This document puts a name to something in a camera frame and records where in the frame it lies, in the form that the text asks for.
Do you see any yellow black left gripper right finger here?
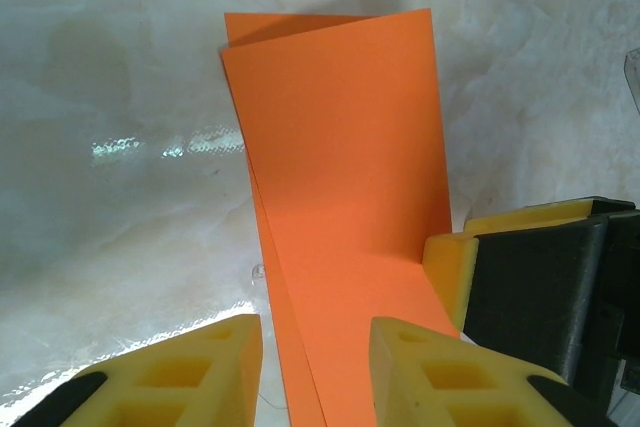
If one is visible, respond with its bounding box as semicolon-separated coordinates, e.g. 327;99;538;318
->
368;315;609;427

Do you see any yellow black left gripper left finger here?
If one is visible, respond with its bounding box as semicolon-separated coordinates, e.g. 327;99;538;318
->
9;313;265;427

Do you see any orange paper sheet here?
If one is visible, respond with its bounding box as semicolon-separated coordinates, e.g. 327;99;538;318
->
219;7;460;427

